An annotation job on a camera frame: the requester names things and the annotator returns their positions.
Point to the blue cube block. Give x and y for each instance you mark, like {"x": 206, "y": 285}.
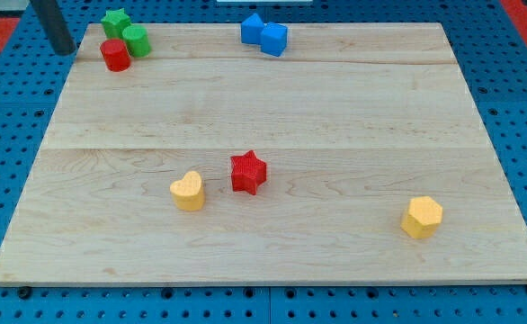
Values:
{"x": 273, "y": 39}

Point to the yellow heart block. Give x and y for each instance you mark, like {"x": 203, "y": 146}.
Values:
{"x": 188, "y": 192}

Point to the red cylinder block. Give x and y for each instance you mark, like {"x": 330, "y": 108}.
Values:
{"x": 115, "y": 55}

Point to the blue pentagon block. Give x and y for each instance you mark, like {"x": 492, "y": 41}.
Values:
{"x": 251, "y": 29}

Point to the light wooden board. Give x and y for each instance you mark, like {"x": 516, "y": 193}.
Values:
{"x": 353, "y": 120}

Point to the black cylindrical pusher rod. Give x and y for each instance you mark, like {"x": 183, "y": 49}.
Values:
{"x": 54, "y": 25}

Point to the green star block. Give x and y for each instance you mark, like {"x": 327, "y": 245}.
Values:
{"x": 114, "y": 22}

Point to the yellow hexagon block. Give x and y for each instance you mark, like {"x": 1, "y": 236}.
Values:
{"x": 422, "y": 217}

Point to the red star block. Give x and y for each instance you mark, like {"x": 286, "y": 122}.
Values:
{"x": 248, "y": 172}

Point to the green cylinder block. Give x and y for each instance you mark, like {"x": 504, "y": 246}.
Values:
{"x": 135, "y": 37}

